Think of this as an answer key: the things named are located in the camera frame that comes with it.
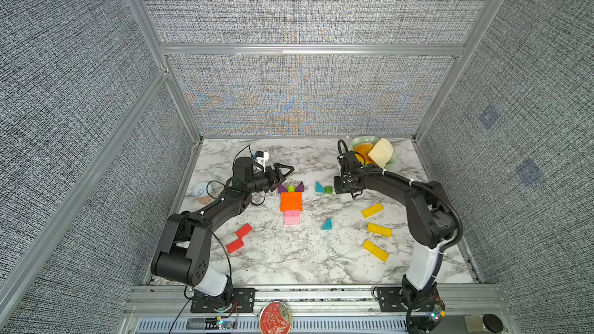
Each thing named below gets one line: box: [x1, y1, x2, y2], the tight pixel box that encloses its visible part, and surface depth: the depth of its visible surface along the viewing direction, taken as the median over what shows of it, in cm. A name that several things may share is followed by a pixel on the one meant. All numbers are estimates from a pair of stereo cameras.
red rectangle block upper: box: [235, 222, 253, 239], surface depth 90 cm
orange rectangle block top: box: [280, 191, 303, 201], surface depth 100 cm
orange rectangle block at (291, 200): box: [279, 193, 303, 208], surface depth 99 cm
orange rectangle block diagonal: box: [279, 201, 304, 212], surface depth 97 cm
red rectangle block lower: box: [225, 238, 245, 254], surface depth 86 cm
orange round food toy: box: [353, 143, 378, 167], surface depth 106 cm
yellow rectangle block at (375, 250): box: [362, 239, 390, 263], surface depth 85 cm
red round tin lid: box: [259, 300, 293, 334], surface depth 69 cm
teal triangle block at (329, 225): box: [320, 217, 334, 231], surface depth 91 cm
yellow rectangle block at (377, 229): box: [367, 222, 394, 238], surface depth 90 cm
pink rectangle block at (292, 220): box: [283, 217, 301, 225], surface depth 92 cm
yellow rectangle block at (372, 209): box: [361, 202, 385, 219], surface depth 97 cm
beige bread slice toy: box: [368, 138, 394, 169], surface depth 105 cm
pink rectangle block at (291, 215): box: [284, 210, 300, 221], surface depth 94 cm
